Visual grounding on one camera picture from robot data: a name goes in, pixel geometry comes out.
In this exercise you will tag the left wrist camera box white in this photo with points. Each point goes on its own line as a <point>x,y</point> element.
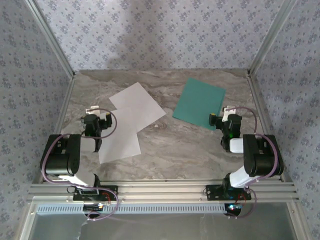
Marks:
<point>92,110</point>

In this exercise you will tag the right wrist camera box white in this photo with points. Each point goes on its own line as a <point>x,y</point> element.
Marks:
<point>228,111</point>

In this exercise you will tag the aluminium mounting rail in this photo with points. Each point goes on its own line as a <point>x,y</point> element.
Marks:
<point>162,192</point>

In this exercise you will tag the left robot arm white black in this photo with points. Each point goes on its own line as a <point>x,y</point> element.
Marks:
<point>62,160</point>

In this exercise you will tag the green paper folder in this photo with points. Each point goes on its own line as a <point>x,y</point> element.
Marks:
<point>197,100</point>

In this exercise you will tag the white paper sheet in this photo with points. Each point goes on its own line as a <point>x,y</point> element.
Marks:
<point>137,105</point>
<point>120,145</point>

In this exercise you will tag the small circuit board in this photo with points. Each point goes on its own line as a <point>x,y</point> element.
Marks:
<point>96,207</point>
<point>233,207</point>

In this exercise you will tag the aluminium table side rail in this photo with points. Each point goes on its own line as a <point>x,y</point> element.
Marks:
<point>63,105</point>
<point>258,100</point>

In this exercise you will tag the aluminium frame post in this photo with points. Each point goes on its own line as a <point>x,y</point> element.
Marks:
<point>273,37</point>
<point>51,37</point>

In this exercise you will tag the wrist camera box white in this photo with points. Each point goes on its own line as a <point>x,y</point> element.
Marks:
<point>228,111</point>
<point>92,110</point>

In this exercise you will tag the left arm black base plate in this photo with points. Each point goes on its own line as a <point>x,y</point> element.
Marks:
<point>110,191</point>

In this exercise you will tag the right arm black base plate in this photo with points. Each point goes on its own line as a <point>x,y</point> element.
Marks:
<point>215,192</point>

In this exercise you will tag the steel panel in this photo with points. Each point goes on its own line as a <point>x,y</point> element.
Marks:
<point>162,227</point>

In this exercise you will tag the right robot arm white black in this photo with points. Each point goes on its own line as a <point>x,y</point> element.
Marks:
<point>262,160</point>

